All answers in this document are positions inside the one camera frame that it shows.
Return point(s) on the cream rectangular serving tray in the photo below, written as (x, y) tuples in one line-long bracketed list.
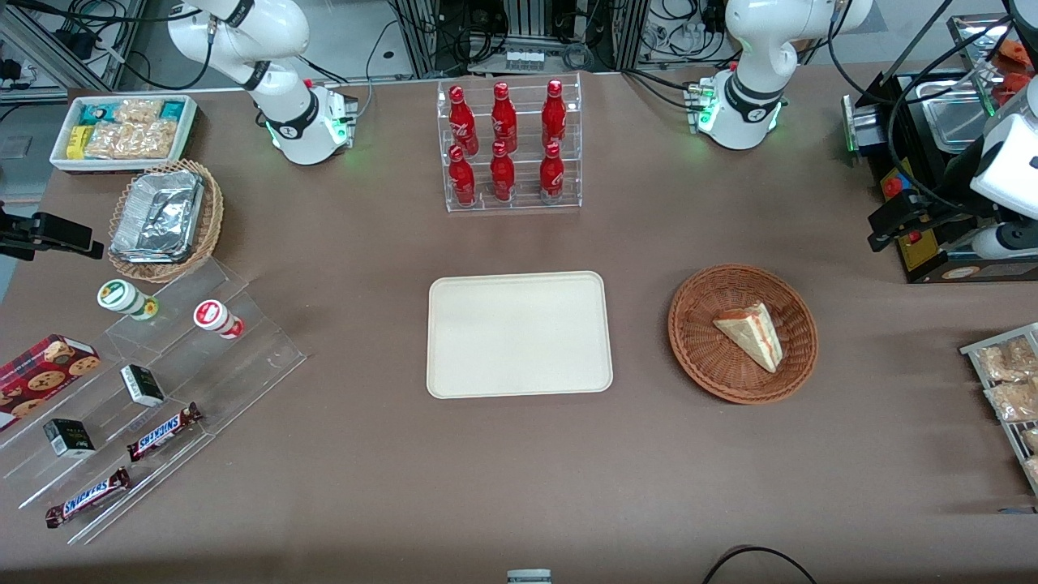
[(519, 334)]

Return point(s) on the clear bag of cookies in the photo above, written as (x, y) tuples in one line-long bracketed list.
[(134, 139)]

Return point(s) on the yellow snack packet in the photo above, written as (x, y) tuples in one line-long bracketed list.
[(77, 142)]

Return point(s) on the small dark green box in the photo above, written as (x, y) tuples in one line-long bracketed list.
[(143, 386), (68, 439)]

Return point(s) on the stack of aluminium foil trays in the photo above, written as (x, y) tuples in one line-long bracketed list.
[(158, 215)]

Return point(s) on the metal tray with red food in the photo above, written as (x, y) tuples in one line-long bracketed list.
[(969, 40)]

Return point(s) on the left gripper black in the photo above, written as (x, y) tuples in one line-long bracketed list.
[(954, 181)]

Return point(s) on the white rectangular snack bin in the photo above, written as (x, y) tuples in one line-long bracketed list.
[(61, 158)]

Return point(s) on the triangular wrapped sandwich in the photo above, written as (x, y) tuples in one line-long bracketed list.
[(752, 331)]

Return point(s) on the white power strip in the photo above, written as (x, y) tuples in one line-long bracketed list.
[(523, 58)]

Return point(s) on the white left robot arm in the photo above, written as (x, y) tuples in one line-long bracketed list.
[(750, 49)]

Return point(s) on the clear acrylic stepped stand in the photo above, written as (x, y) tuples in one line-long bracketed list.
[(243, 357)]

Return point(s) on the brown round wicker basket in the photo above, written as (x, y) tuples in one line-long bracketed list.
[(701, 341)]

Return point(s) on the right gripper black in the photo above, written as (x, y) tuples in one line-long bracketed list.
[(15, 233)]

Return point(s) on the red cola bottle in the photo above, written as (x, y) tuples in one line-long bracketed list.
[(502, 173), (503, 120), (554, 115), (551, 172), (462, 123), (461, 177)]

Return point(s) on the green lid yogurt cup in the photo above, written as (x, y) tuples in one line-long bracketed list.
[(123, 298)]

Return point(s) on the black countertop appliance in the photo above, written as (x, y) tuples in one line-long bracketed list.
[(932, 122)]

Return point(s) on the clear bag of crackers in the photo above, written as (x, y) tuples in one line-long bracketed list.
[(1005, 358), (1014, 401)]

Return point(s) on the Snickers chocolate bar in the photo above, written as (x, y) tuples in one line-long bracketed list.
[(87, 497), (164, 431)]

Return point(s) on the teal snack packet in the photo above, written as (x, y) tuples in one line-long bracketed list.
[(101, 113)]

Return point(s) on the grey metal camera mount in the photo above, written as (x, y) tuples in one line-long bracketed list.
[(529, 577)]

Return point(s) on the clear acrylic bottle rack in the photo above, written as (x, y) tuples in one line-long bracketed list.
[(515, 199)]

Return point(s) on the red lid yogurt cup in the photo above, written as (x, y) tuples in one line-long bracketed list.
[(216, 317)]

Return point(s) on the light tan wicker basket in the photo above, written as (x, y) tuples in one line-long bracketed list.
[(212, 211)]

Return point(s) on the red tartan cookie box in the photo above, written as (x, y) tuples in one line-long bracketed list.
[(40, 375)]

